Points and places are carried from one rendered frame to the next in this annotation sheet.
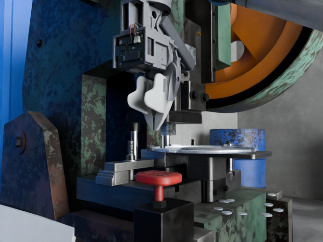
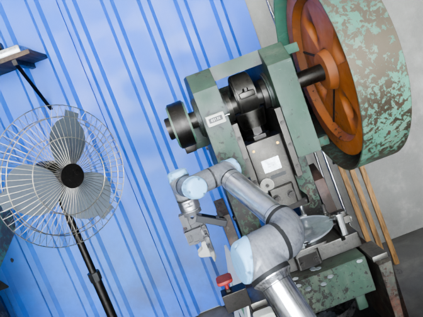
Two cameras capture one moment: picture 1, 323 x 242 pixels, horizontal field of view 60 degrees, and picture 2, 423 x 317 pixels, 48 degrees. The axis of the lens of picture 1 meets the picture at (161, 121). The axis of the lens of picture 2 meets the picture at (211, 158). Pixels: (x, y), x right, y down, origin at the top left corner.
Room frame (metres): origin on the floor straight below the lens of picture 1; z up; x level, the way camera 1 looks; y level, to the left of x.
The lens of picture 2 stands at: (-0.49, -1.34, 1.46)
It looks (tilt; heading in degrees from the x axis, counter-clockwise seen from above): 9 degrees down; 50
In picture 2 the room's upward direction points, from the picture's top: 20 degrees counter-clockwise
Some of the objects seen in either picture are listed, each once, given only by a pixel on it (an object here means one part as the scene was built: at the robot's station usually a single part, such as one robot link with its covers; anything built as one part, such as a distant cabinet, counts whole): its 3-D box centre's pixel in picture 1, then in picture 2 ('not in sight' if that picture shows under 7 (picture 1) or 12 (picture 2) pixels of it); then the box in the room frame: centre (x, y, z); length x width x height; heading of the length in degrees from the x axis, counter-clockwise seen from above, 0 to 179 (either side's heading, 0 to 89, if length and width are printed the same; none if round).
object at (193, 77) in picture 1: (177, 65); (271, 168); (0.85, -0.05, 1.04); 0.17 x 0.15 x 0.30; 52
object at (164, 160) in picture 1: (167, 156); not in sight; (0.87, -0.02, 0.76); 0.15 x 0.09 x 0.05; 142
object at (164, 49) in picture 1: (146, 38); (194, 225); (0.45, 0.02, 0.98); 0.09 x 0.08 x 0.12; 142
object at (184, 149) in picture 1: (202, 149); (296, 232); (0.80, -0.12, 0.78); 0.29 x 0.29 x 0.01
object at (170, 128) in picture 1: (169, 129); not in sight; (0.87, -0.02, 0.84); 0.05 x 0.03 x 0.04; 142
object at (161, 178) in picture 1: (158, 195); (226, 286); (0.47, 0.00, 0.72); 0.07 x 0.06 x 0.08; 52
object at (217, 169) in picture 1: (217, 174); (305, 251); (0.77, -0.15, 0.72); 0.25 x 0.14 x 0.14; 52
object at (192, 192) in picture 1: (167, 182); (297, 246); (0.88, -0.02, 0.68); 0.45 x 0.30 x 0.06; 142
